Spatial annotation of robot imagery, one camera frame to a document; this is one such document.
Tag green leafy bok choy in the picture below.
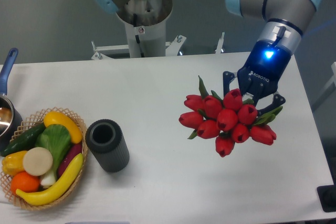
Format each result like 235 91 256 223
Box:
35 124 71 189

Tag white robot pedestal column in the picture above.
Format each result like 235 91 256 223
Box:
117 0 173 58

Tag yellow banana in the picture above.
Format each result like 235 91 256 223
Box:
16 153 84 206

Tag blue handled saucepan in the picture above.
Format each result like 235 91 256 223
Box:
1 48 22 151

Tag dark grey ribbed vase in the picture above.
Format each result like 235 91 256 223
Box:
85 119 130 173

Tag black device at table edge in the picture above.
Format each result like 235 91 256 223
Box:
317 185 335 212

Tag yellow squash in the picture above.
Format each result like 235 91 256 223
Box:
44 111 82 144

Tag woven wicker basket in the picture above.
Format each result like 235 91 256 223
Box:
1 107 88 211

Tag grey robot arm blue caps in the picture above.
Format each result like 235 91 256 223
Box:
94 0 321 115

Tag yellow bell pepper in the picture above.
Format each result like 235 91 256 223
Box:
2 151 28 176

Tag red tulip bouquet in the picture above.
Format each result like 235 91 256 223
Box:
178 78 283 157

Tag beige round radish slice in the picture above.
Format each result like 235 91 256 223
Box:
23 147 53 176

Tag white furniture piece right edge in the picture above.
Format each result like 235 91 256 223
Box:
311 62 335 112

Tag orange fruit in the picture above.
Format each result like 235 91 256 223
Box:
10 172 40 195

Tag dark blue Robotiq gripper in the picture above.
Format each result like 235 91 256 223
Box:
223 40 291 117

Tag purple sweet potato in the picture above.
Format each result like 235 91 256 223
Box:
57 143 82 178

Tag green cucumber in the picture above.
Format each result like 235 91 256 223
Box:
1 123 46 157

